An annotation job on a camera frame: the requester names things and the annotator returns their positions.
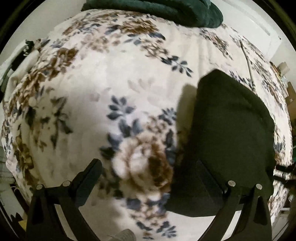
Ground black striped small garment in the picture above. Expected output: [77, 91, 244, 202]
[166, 69, 276, 217]

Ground white and black clothes pile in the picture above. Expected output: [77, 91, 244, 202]
[1, 40, 40, 101]

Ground floral fleece bed blanket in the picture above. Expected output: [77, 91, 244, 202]
[1, 9, 292, 240]

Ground cluttered bedside items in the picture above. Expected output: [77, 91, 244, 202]
[270, 61, 295, 112]

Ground white headboard panel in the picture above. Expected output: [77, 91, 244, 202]
[212, 0, 281, 60]

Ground dark green folded quilt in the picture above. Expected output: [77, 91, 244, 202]
[82, 0, 223, 28]

